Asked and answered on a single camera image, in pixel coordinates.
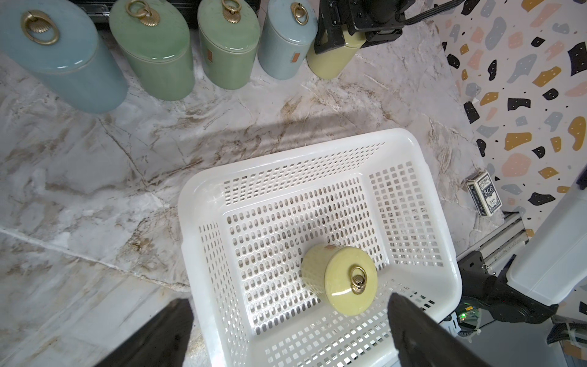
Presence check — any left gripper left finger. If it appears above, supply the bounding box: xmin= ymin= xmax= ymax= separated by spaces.
xmin=97 ymin=298 xmax=194 ymax=366

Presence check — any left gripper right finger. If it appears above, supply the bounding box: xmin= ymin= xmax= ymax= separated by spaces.
xmin=388 ymin=293 xmax=488 ymax=366

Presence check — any playing card box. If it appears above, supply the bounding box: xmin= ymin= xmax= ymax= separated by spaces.
xmin=466 ymin=171 xmax=502 ymax=217

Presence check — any blue-grey tea canister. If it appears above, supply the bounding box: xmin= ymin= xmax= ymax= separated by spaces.
xmin=258 ymin=0 xmax=318 ymax=80

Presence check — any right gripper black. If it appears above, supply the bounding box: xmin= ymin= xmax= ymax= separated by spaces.
xmin=313 ymin=0 xmax=414 ymax=54

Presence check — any aluminium rail frame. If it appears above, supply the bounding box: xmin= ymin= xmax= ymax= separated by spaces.
xmin=457 ymin=212 xmax=529 ymax=275

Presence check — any blue tea canister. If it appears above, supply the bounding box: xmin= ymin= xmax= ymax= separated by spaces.
xmin=1 ymin=1 xmax=128 ymax=113

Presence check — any yellow-green canister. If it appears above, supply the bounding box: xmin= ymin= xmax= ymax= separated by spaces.
xmin=301 ymin=244 xmax=378 ymax=316
xmin=307 ymin=29 xmax=366 ymax=80

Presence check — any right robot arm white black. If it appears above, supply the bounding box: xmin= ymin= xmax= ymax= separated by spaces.
xmin=316 ymin=1 xmax=586 ymax=324

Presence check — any white plastic basket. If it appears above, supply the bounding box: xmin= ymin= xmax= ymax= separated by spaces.
xmin=178 ymin=128 xmax=463 ymax=366

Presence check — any green tea canister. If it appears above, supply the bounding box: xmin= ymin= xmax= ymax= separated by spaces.
xmin=109 ymin=1 xmax=195 ymax=101
xmin=197 ymin=0 xmax=261 ymax=90

